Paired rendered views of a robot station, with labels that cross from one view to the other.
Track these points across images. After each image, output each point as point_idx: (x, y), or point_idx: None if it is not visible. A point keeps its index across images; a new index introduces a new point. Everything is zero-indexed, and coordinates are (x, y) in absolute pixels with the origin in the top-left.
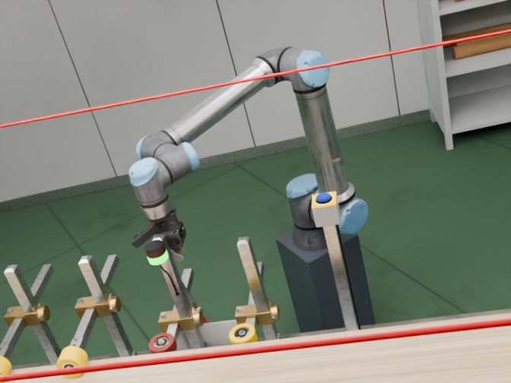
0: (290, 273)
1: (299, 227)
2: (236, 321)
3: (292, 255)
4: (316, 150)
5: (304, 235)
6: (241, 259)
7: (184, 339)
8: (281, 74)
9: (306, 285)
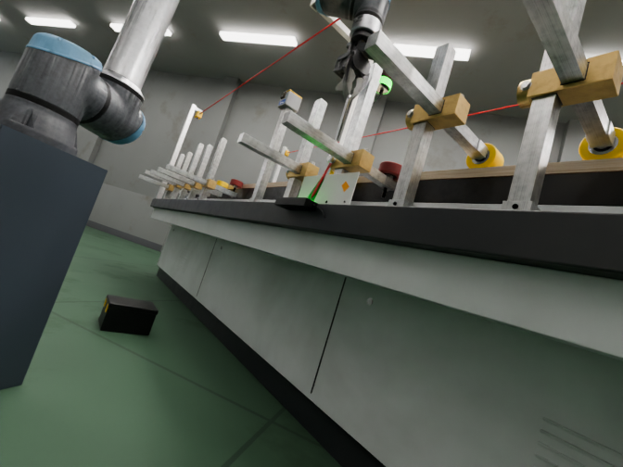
0: (6, 205)
1: (70, 116)
2: (317, 173)
3: (57, 161)
4: (162, 35)
5: (73, 131)
6: (323, 116)
7: (340, 191)
8: (335, 22)
9: (62, 215)
